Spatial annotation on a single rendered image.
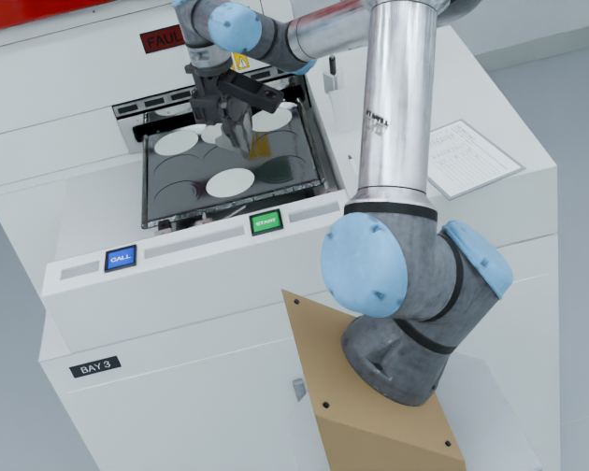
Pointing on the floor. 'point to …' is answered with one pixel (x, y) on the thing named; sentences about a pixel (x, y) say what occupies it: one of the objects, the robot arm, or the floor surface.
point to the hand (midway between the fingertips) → (248, 153)
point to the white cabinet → (287, 380)
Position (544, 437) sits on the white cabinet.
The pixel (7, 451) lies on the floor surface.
